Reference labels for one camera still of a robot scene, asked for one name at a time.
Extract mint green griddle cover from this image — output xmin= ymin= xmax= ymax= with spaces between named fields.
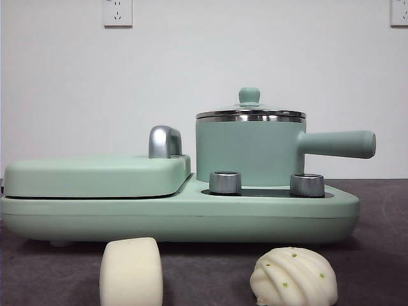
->
xmin=3 ymin=153 xmax=193 ymax=198

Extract mint green breakfast machine base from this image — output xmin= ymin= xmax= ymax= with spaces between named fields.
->
xmin=0 ymin=171 xmax=361 ymax=248

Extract mint green pot with handle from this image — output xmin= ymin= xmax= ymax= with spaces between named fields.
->
xmin=194 ymin=113 xmax=378 ymax=188

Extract ridged white bun green specks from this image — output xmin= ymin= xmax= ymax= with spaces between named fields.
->
xmin=249 ymin=247 xmax=338 ymax=306

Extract white wall socket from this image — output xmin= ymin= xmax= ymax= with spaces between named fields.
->
xmin=102 ymin=0 xmax=134 ymax=28
xmin=390 ymin=0 xmax=408 ymax=27

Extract chrome griddle cover handle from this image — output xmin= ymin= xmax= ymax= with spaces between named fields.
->
xmin=148 ymin=125 xmax=184 ymax=159

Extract smooth white cylindrical bun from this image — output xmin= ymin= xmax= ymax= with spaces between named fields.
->
xmin=99 ymin=237 xmax=164 ymax=306

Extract glass pot lid green knob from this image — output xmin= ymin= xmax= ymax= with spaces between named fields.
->
xmin=195 ymin=87 xmax=308 ymax=120

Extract silver control knob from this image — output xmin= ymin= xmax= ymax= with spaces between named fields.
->
xmin=289 ymin=173 xmax=326 ymax=197
xmin=208 ymin=171 xmax=242 ymax=196

